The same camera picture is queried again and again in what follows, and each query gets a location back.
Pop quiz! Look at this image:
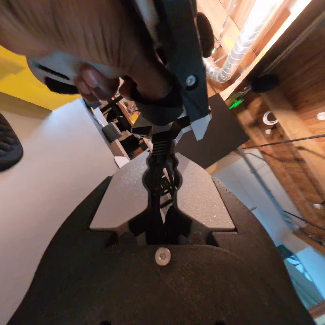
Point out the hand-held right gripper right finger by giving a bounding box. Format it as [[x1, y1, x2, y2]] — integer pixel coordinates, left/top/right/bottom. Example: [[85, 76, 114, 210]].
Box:
[[165, 152, 236, 238]]

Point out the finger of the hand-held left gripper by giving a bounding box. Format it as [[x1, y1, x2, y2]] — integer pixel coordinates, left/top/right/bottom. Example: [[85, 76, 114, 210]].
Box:
[[175, 124, 194, 143], [191, 113, 212, 141]]

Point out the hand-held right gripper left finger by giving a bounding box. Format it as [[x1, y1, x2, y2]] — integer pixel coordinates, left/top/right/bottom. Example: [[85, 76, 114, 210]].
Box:
[[89, 152, 153, 236]]

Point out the black HDMI switch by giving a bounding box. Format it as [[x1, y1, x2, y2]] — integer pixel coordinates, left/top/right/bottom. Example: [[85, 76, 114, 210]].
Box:
[[131, 118, 184, 245]]

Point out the person's left hand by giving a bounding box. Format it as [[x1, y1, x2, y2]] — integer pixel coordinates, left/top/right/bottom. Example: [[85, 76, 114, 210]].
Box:
[[0, 0, 182, 102]]

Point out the black board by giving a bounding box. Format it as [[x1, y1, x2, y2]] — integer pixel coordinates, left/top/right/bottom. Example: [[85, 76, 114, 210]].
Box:
[[175, 93, 250, 169]]

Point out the grey power adapter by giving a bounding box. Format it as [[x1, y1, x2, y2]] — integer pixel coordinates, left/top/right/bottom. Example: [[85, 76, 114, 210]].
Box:
[[102, 122, 122, 143]]

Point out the black mesh pad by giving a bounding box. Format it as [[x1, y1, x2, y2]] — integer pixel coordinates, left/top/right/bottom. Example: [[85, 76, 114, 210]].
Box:
[[0, 113, 24, 172]]

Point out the silver ventilation duct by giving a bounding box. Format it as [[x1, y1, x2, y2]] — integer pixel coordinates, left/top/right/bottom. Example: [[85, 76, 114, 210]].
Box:
[[204, 0, 290, 84]]

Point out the white cable coil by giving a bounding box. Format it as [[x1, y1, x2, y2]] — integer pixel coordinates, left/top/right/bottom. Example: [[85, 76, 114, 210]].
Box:
[[262, 111, 279, 125]]

